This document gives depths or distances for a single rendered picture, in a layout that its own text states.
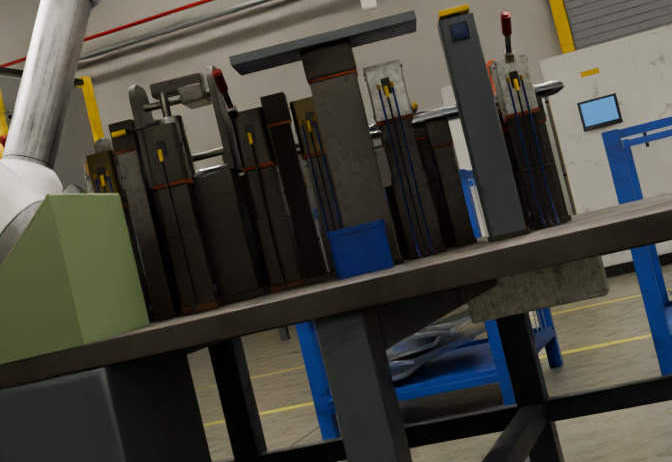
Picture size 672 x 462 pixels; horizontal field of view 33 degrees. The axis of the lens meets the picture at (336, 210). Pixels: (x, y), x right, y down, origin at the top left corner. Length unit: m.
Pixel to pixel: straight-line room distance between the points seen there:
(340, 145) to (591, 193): 8.14
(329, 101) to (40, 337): 0.73
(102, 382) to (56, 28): 0.82
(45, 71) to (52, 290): 0.59
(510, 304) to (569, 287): 0.15
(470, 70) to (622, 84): 8.10
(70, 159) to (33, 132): 3.74
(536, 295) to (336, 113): 0.86
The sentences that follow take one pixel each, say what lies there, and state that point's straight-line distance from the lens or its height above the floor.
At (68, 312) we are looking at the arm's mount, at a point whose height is 0.76.
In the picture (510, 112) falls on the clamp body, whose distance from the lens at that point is 2.41.
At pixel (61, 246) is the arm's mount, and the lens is 1.90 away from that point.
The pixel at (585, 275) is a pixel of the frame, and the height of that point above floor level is 0.56.
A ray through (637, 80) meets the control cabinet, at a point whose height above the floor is 1.61.
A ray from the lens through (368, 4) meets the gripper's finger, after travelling 2.37.
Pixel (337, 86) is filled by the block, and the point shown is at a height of 1.06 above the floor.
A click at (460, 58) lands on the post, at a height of 1.06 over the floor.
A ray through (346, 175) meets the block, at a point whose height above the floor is 0.89.
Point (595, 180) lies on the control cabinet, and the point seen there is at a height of 0.85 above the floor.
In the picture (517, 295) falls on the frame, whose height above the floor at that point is 0.54.
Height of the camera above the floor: 0.74
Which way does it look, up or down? 2 degrees up
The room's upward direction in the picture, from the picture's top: 14 degrees counter-clockwise
